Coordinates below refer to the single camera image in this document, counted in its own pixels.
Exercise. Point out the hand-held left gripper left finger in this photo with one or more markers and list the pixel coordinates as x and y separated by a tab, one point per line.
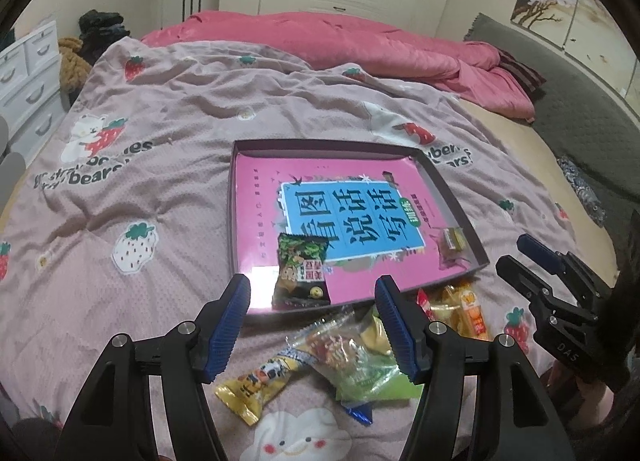
227	331

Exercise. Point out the strawberry printed blanket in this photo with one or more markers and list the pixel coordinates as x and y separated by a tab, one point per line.
175	181

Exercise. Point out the clear pastry packet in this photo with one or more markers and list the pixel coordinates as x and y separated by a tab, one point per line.
335	341

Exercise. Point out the grey chair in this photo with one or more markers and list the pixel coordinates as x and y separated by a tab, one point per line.
10	166

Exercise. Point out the light green snack packet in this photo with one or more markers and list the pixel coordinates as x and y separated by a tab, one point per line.
370	381

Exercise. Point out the person's right hand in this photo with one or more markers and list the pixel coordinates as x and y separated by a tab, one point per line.
597	403

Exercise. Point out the black clothes pile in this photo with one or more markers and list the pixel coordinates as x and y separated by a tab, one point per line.
100	33

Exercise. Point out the white drawer cabinet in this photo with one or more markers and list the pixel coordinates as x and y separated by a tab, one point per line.
30	76

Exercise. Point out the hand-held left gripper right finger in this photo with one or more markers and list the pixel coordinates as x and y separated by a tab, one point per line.
395	326

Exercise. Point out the dark green snack packet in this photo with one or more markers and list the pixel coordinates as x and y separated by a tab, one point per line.
300	261

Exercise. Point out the red snack packet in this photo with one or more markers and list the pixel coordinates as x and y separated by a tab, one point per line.
424	303

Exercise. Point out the pink box lid tray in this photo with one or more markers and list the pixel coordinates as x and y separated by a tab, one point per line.
325	148

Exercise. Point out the pink quilt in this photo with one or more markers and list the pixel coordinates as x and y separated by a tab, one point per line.
350	41

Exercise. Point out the small gold candy packet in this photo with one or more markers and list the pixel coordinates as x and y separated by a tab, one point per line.
452	240

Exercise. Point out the orange snack packet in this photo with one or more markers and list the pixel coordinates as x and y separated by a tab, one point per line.
470	316

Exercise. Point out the grey headboard cushion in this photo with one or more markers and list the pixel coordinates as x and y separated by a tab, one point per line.
565	106

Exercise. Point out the beige bed sheet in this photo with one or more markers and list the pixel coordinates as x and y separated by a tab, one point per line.
525	166

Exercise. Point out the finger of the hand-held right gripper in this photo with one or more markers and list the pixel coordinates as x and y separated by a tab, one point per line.
537	250
520	276

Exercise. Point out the brown plush toy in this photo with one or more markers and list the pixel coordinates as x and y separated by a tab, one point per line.
72	71

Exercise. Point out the blue snack packet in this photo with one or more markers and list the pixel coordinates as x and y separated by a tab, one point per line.
361	412

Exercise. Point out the dark striped pillow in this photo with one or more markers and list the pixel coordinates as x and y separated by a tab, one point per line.
522	73

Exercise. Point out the yellow cone snack packet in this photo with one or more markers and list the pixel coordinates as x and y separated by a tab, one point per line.
250	386

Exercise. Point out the blue patterned cloth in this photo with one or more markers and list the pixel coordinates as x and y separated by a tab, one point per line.
580	188

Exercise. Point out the pink book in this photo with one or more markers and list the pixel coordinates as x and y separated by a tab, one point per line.
260	221

